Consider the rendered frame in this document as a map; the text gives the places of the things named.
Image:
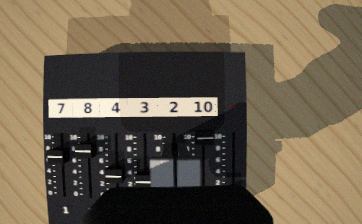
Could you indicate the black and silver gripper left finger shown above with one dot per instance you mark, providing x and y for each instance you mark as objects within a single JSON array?
[{"x": 162, "y": 169}]

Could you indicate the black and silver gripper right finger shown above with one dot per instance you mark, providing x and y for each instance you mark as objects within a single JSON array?
[{"x": 187, "y": 168}]

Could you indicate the black lighting desk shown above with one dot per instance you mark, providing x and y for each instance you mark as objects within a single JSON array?
[{"x": 106, "y": 114}]

